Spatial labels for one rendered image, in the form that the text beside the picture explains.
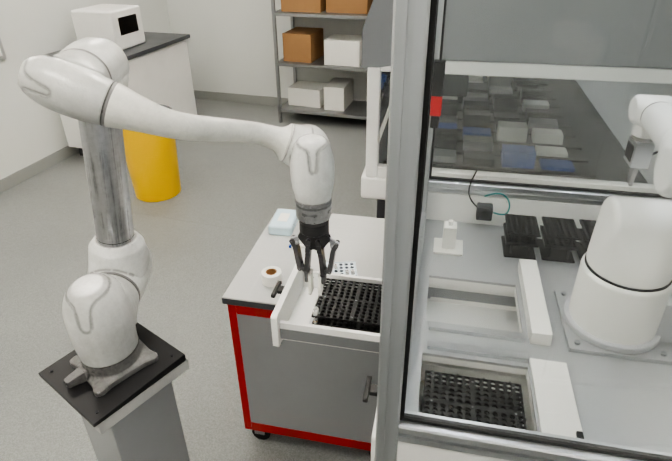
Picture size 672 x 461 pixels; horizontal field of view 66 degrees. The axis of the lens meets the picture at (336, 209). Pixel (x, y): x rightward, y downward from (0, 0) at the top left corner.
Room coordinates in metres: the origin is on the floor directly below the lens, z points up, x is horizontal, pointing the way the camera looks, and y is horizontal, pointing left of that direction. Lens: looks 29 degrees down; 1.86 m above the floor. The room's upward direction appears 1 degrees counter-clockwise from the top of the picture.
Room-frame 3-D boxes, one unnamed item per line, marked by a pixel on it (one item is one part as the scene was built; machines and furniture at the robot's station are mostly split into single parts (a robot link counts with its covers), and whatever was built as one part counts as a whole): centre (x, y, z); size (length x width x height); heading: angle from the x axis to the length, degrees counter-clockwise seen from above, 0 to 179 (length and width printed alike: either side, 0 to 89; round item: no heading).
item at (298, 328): (1.17, -0.06, 0.86); 0.40 x 0.26 x 0.06; 78
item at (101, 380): (1.05, 0.64, 0.80); 0.22 x 0.18 x 0.06; 136
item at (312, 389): (1.61, 0.04, 0.38); 0.62 x 0.58 x 0.76; 168
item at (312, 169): (1.14, 0.06, 1.34); 0.13 x 0.11 x 0.16; 4
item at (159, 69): (4.76, 1.91, 0.61); 1.15 x 0.72 x 1.22; 162
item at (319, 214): (1.13, 0.06, 1.23); 0.09 x 0.09 x 0.06
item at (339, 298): (1.17, -0.06, 0.87); 0.22 x 0.18 x 0.06; 78
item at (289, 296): (1.21, 0.14, 0.87); 0.29 x 0.02 x 0.11; 168
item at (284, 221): (1.82, 0.21, 0.78); 0.15 x 0.10 x 0.04; 171
